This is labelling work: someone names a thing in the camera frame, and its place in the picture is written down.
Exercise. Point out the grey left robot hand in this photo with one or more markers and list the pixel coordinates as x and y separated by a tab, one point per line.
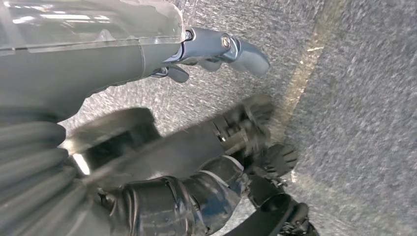
81	65

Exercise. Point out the black robot leg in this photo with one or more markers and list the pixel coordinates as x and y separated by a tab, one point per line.
195	143

